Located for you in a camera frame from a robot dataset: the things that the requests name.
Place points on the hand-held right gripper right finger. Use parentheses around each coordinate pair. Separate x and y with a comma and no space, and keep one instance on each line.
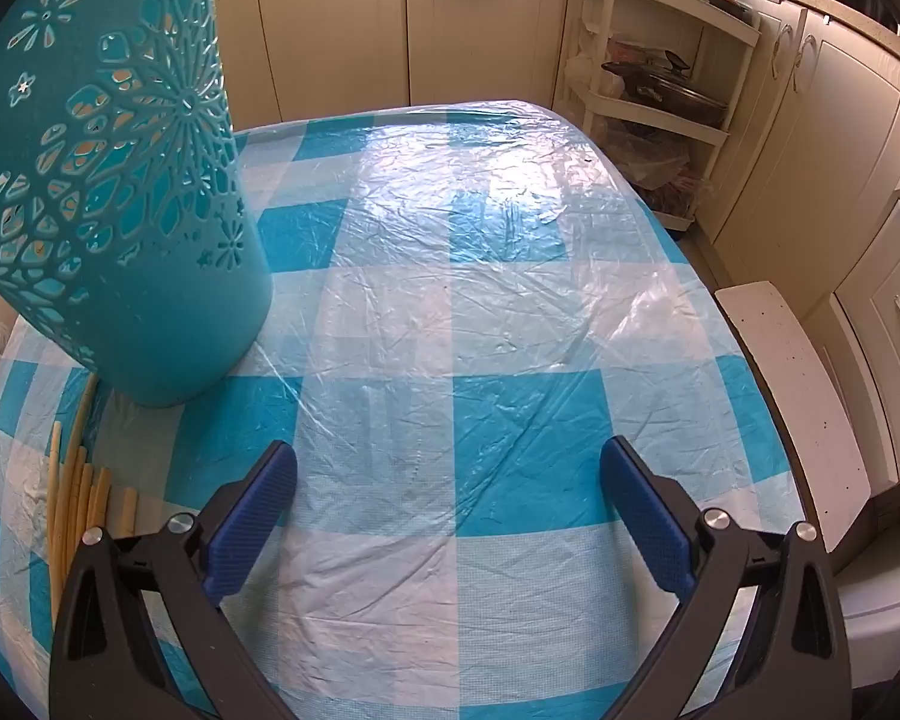
(645,510)

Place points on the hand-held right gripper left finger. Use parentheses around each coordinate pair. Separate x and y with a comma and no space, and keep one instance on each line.
(251,517)

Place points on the pile of bamboo chopsticks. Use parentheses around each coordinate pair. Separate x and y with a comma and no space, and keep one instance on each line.
(56,502)

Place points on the teal perforated plastic basket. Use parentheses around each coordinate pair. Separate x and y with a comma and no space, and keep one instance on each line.
(157,300)

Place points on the white chair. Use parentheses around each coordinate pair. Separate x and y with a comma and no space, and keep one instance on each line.
(787,390)

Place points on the blue white checkered tablecloth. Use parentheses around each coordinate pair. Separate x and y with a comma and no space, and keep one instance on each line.
(457,315)

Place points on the clear plastic bag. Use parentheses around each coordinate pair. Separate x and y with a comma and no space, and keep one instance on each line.
(645,157)

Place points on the dark pan with glass lid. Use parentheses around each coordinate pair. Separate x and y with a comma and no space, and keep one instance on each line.
(675,94)

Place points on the white plastic shelf rack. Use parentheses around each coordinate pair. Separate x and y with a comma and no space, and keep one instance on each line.
(690,15)

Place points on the beige kitchen countertop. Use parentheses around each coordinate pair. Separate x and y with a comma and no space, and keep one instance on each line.
(832,4)

